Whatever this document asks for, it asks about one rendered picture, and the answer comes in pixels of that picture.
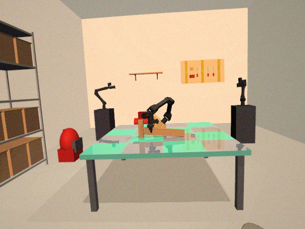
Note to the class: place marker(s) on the brown wooden post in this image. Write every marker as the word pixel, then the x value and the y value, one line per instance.
pixel 141 128

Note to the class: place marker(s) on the wooden board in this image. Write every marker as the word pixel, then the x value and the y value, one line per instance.
pixel 164 131

